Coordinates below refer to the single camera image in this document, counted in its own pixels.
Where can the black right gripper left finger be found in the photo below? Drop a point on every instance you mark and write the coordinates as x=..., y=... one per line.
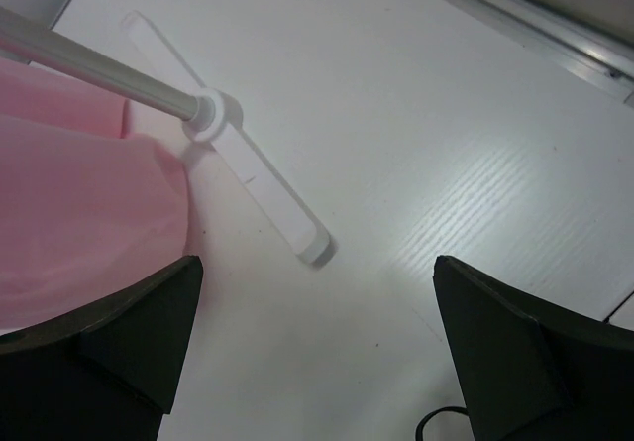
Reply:
x=108, y=370

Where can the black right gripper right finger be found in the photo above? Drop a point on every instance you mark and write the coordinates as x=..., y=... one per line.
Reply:
x=530, y=369

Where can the pink t shirt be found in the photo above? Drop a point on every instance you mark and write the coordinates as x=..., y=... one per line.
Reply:
x=87, y=208

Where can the white clothes rack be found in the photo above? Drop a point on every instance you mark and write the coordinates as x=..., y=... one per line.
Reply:
x=209, y=116

